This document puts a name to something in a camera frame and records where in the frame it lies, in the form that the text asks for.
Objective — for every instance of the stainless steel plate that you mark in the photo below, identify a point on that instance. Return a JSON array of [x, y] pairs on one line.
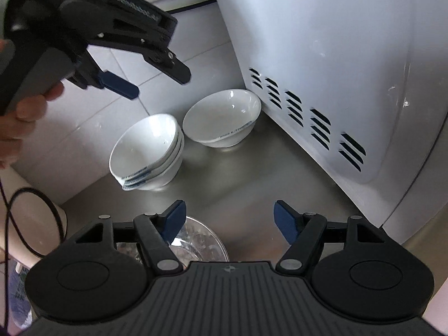
[[199, 241]]

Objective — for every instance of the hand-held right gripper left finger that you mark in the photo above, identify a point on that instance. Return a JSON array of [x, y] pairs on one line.
[[173, 220]]

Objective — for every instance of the person's left hand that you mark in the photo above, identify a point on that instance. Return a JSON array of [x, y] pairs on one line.
[[21, 126]]

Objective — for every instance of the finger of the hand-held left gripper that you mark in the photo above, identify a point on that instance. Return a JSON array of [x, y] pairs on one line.
[[171, 66], [119, 84]]

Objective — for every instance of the white ceramic bowl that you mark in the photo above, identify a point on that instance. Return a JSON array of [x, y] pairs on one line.
[[220, 115], [157, 176], [143, 143], [134, 181]]

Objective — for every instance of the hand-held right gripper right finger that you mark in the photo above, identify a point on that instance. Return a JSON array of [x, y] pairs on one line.
[[285, 222]]

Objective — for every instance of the white microwave oven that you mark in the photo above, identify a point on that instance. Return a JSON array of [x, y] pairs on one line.
[[332, 59]]

